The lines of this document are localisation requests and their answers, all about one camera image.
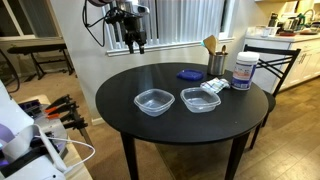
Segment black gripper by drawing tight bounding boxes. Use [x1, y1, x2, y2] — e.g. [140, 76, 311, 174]
[120, 15, 149, 55]

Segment clear plastic bowl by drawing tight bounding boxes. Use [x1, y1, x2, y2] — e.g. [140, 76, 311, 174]
[133, 88, 176, 118]
[179, 86, 222, 114]

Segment white robot base unit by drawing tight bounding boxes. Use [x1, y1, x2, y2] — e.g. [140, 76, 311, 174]
[0, 79, 69, 180]

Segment white vertical window blinds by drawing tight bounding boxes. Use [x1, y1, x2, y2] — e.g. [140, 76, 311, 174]
[101, 0, 228, 51]

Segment blue plastic lid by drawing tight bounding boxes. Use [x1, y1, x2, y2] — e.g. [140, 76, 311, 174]
[176, 68, 205, 82]

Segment wooden spatula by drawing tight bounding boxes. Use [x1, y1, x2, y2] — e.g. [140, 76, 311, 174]
[202, 34, 219, 56]

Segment steel utensil holder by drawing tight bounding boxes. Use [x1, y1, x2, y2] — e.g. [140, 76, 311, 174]
[206, 51, 229, 77]

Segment checkered dish cloth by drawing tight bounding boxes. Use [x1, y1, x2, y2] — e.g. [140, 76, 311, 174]
[199, 77, 232, 94]

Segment round black table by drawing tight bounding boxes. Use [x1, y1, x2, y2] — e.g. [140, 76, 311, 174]
[95, 62, 270, 180]

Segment black folding bench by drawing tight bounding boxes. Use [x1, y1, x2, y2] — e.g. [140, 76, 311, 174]
[6, 43, 76, 81]

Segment black bar clamp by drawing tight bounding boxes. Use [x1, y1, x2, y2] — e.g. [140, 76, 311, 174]
[61, 109, 94, 148]

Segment white wipes canister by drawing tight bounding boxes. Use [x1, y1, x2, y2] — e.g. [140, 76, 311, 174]
[230, 51, 261, 91]

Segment light wooden cart top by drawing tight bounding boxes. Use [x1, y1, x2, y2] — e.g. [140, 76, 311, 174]
[18, 94, 95, 180]

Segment white container on counter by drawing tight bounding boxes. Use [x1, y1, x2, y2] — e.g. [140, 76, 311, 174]
[261, 26, 280, 38]

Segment black coffee maker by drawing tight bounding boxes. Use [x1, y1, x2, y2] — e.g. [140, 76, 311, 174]
[267, 12, 280, 29]

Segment black metal chair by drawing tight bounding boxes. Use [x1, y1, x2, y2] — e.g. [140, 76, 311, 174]
[242, 43, 302, 150]

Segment silver kitchen appliance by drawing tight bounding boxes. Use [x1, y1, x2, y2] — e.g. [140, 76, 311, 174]
[280, 13, 302, 34]

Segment white kitchen cabinet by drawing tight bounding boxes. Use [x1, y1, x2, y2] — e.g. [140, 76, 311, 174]
[242, 33, 320, 94]

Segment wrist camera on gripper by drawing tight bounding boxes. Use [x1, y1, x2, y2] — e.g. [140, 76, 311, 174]
[105, 2, 151, 24]

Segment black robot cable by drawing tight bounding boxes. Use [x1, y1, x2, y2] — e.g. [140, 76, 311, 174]
[82, 0, 116, 48]

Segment black clamp orange handle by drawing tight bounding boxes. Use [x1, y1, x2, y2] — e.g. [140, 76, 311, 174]
[44, 101, 80, 120]

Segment white cable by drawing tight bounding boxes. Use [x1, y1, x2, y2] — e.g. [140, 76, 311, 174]
[34, 134, 97, 175]

